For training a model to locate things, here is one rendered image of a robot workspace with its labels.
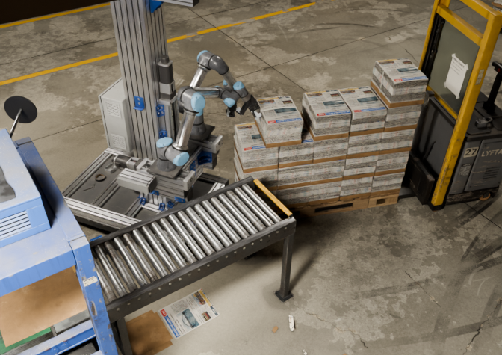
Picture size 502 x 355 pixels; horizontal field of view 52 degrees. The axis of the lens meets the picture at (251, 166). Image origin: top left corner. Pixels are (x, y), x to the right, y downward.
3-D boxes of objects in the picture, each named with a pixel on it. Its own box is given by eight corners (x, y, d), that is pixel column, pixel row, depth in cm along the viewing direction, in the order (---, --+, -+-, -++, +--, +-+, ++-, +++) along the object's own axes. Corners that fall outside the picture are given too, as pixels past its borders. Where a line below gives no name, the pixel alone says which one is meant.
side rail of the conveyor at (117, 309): (290, 228, 357) (291, 215, 349) (295, 233, 353) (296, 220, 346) (103, 319, 298) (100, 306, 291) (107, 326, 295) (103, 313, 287)
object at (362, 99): (336, 90, 428) (336, 89, 427) (368, 86, 434) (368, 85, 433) (353, 113, 400) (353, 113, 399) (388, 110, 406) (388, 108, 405)
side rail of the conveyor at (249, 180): (250, 187, 389) (250, 175, 382) (254, 191, 386) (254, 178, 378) (74, 261, 331) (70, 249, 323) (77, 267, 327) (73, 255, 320)
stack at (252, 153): (233, 198, 480) (233, 123, 428) (352, 181, 502) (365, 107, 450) (242, 227, 451) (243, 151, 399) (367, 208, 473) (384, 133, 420)
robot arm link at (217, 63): (225, 56, 401) (248, 90, 442) (216, 51, 407) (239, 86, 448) (217, 68, 399) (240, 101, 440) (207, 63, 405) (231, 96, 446)
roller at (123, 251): (119, 240, 336) (119, 235, 333) (151, 289, 306) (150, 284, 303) (112, 243, 334) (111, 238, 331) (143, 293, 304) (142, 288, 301)
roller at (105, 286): (90, 252, 328) (89, 247, 325) (119, 304, 298) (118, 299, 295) (83, 255, 326) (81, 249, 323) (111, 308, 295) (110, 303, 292)
